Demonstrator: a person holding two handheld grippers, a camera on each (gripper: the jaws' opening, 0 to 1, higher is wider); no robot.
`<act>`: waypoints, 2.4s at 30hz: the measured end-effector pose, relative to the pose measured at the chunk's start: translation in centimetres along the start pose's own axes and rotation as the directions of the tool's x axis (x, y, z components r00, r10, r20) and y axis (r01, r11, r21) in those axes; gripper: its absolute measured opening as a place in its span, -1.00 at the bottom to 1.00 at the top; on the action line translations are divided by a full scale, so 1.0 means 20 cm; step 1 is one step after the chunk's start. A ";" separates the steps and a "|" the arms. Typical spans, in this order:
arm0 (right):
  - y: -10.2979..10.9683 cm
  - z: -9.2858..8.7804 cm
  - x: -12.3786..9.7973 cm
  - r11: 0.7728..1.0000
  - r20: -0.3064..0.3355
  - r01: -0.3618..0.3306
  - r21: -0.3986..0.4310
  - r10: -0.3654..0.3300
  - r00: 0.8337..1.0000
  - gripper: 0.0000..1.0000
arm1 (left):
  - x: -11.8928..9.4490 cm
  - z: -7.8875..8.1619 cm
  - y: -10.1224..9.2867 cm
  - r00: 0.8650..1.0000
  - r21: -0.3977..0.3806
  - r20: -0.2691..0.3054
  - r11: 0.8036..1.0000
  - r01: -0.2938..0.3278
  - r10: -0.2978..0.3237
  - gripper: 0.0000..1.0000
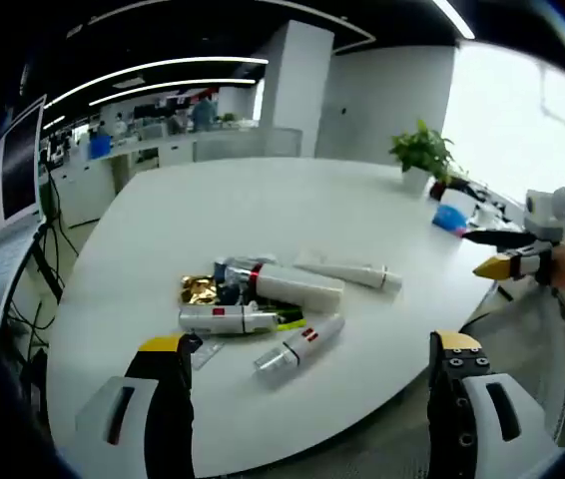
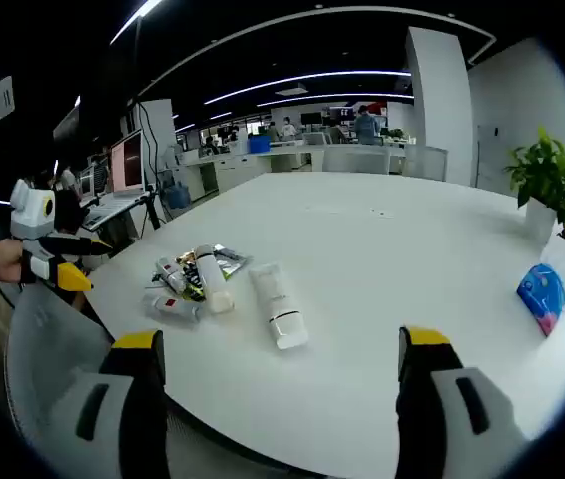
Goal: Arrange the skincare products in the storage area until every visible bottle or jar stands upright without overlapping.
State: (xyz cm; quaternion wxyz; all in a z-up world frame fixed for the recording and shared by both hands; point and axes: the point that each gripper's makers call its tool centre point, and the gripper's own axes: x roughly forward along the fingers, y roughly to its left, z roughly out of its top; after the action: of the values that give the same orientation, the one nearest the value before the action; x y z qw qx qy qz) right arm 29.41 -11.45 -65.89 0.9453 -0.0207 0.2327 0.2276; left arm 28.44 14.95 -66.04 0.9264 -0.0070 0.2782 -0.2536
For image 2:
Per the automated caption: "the silver blue skincare sachet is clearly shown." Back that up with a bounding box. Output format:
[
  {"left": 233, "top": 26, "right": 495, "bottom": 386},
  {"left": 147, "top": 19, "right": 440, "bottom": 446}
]
[{"left": 211, "top": 242, "right": 255, "bottom": 281}]

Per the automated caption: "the bright ceiling light strip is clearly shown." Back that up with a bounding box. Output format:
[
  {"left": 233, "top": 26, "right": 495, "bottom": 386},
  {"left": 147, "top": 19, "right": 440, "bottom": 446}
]
[{"left": 109, "top": 0, "right": 164, "bottom": 46}]

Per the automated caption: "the blue water jug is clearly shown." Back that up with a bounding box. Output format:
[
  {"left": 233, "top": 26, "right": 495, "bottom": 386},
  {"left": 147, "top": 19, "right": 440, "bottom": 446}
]
[{"left": 164, "top": 180, "right": 193, "bottom": 210}]

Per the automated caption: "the small white skincare tube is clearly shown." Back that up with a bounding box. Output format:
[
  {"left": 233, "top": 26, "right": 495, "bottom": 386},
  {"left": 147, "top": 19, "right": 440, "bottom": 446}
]
[{"left": 155, "top": 255, "right": 188, "bottom": 294}]

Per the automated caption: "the white skincare bottle red band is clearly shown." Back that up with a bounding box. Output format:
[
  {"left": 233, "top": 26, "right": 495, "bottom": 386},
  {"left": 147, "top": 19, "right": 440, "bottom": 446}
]
[{"left": 194, "top": 243, "right": 237, "bottom": 315}]

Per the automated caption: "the white skincare bottle thin stripe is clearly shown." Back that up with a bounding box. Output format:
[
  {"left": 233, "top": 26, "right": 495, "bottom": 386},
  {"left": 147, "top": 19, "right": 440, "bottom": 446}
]
[{"left": 142, "top": 291, "right": 203, "bottom": 324}]

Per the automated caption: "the person's left hand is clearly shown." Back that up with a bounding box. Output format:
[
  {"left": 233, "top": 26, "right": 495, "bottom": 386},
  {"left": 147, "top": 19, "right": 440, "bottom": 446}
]
[{"left": 0, "top": 238, "right": 28, "bottom": 284}]

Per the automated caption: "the black tripod stand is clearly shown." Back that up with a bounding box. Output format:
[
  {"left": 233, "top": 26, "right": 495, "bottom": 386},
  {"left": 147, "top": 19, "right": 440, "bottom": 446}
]
[{"left": 132, "top": 99, "right": 163, "bottom": 232}]

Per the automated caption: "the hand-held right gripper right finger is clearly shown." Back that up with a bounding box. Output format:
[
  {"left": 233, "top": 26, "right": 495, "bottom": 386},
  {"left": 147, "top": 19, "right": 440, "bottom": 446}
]
[{"left": 395, "top": 326, "right": 531, "bottom": 479}]

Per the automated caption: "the large white skincare tube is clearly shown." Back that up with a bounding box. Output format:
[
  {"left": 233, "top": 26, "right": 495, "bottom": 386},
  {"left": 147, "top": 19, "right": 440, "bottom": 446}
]
[{"left": 248, "top": 262, "right": 309, "bottom": 351}]

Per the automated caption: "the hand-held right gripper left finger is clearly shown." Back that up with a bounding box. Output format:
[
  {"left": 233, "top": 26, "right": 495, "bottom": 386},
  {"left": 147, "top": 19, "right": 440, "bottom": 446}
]
[{"left": 37, "top": 328, "right": 172, "bottom": 479}]

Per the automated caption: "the thin ceiling light strip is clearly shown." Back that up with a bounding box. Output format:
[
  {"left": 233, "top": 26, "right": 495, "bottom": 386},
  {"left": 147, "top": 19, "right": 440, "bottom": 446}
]
[
  {"left": 256, "top": 92, "right": 416, "bottom": 109},
  {"left": 204, "top": 69, "right": 413, "bottom": 106}
]

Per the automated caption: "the blue pink packet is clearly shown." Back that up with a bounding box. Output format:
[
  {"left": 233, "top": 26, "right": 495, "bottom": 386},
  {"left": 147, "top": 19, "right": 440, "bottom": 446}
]
[{"left": 515, "top": 262, "right": 565, "bottom": 339}]

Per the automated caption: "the green plant white pot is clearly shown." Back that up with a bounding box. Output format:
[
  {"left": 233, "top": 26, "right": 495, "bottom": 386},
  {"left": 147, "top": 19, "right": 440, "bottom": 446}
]
[{"left": 503, "top": 126, "right": 565, "bottom": 245}]

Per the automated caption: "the grey mesh office chair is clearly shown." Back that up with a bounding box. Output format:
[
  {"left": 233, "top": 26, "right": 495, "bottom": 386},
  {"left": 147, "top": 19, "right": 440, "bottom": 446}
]
[
  {"left": 321, "top": 147, "right": 393, "bottom": 176},
  {"left": 5, "top": 283, "right": 323, "bottom": 479},
  {"left": 401, "top": 144, "right": 449, "bottom": 182}
]

